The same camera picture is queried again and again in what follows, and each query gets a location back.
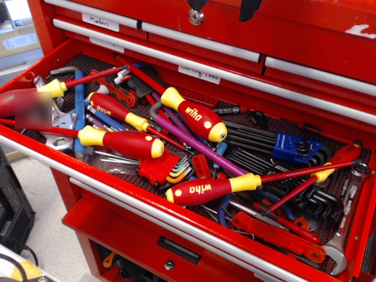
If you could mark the red metal tool chest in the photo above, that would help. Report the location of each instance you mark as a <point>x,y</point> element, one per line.
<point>300,30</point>

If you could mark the red yellow Wiha screwdriver centre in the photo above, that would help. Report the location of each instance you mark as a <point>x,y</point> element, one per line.
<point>201,120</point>

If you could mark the red yellow wiha screwdriver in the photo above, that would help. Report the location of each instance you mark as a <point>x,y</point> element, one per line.
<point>200,191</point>
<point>201,120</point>

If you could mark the small red bit holder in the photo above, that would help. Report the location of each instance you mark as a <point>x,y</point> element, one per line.
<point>201,166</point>

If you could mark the red holder coloured hex keys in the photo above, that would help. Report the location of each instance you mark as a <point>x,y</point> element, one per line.
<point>157,170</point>

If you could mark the red yellow Wiha screwdriver front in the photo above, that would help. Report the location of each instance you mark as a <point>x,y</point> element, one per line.
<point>200,191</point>

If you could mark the purple hex key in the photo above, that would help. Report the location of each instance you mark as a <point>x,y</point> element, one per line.
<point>190,140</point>

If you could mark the red yellow screwdriver front left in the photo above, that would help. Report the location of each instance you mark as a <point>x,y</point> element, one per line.
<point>130,143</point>

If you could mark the black Wiha precision screwdriver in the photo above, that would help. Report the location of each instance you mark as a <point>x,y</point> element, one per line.
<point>230,110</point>

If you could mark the white Cutting Tools label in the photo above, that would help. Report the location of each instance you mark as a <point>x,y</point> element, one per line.
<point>199,74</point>

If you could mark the blue hex key holder set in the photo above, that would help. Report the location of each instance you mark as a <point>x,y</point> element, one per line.
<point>279,145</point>

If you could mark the orange red folding key set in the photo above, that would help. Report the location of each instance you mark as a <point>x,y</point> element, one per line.
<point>114,88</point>

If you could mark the red yellow Wiha screwdriver slim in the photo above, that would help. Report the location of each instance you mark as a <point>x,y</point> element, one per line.
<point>111,107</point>

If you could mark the silver drawer lock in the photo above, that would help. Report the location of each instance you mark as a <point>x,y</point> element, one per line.
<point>196,17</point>

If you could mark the open red tool drawer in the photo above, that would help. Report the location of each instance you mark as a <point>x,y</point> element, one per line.
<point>127,215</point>

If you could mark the orange red folding tool front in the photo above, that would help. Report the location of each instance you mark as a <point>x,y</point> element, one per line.
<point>279,237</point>

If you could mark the silver adjustable wrench left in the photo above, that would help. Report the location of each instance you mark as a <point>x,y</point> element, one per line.
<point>63,120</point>

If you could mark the black gripper finger left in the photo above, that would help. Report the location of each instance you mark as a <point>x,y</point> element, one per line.
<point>197,4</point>

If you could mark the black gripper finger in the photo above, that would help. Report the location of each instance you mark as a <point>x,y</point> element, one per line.
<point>248,8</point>
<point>197,4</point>

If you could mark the red yellow screwdriver right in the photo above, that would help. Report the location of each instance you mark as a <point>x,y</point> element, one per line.
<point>346,156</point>

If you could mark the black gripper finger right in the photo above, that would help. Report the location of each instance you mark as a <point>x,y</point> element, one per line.
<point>248,8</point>

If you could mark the black hex key set right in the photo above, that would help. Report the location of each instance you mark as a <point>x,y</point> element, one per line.
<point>319,203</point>

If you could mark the white Markers label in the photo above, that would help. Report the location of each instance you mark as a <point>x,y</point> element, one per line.
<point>98,21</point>

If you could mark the silver combination wrench right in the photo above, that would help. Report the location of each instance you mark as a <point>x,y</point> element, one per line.
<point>335,247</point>

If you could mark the red yellow screwdriver far left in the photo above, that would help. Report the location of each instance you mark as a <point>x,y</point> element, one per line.
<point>18,100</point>

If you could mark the black box on floor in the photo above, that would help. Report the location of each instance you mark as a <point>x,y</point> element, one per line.
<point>17,215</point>

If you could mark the blue handled hex key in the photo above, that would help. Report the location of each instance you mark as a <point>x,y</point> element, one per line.
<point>79,106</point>

